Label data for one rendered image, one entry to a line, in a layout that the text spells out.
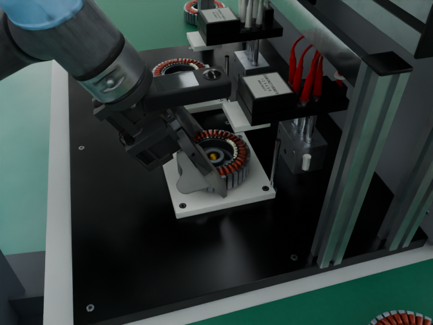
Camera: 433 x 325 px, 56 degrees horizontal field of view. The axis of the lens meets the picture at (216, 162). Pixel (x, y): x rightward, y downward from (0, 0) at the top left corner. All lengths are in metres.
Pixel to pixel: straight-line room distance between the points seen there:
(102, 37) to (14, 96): 2.02
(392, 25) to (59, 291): 0.48
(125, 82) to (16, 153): 1.60
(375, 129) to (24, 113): 2.04
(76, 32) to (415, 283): 0.50
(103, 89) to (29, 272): 1.14
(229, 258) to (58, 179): 0.32
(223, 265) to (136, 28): 0.77
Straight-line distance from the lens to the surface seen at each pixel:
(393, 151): 0.65
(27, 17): 0.45
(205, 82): 0.52
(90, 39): 0.45
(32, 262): 1.58
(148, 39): 1.09
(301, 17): 0.50
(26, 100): 2.40
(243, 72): 0.81
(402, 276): 0.60
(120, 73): 0.47
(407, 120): 0.61
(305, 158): 0.62
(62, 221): 0.65
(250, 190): 0.61
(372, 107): 0.38
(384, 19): 0.38
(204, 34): 0.76
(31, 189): 1.85
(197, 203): 0.59
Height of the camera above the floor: 1.22
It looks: 43 degrees down
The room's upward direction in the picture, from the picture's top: straight up
